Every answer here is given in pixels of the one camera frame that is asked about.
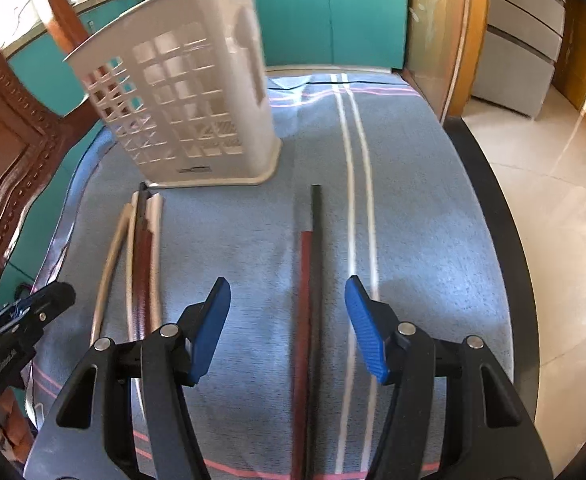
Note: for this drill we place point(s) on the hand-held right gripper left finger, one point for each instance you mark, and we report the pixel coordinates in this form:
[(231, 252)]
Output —
[(208, 330)]

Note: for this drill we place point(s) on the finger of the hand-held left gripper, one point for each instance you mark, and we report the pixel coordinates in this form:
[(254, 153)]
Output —
[(53, 297)]

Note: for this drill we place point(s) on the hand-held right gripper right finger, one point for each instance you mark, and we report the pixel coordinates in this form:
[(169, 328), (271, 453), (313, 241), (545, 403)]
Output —
[(368, 330)]

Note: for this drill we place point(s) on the beige chopstick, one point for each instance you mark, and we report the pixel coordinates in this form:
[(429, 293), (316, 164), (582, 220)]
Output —
[(108, 270)]

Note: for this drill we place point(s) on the red chopstick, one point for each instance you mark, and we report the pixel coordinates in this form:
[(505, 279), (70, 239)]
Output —
[(303, 310)]

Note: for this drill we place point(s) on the dark brown chopstick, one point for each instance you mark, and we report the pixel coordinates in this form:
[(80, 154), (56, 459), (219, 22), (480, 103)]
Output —
[(144, 270)]

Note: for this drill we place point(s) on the black chopstick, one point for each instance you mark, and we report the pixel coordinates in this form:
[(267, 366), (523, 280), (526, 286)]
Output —
[(316, 240)]

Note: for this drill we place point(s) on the white plastic laundry basket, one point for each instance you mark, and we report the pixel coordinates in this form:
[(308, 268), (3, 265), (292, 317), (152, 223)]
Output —
[(213, 110)]

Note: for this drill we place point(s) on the blue striped cloth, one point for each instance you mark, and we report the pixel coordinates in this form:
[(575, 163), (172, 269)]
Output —
[(413, 240)]

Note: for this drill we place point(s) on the carved wooden chair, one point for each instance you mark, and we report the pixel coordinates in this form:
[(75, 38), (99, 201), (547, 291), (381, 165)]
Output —
[(13, 160)]

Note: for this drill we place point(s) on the wood framed glass door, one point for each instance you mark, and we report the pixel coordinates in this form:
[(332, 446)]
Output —
[(443, 35)]

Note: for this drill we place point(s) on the grey refrigerator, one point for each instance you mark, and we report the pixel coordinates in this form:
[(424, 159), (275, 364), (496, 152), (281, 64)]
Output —
[(518, 45)]

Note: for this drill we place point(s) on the wooden door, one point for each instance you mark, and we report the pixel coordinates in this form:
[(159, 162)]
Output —
[(585, 70)]

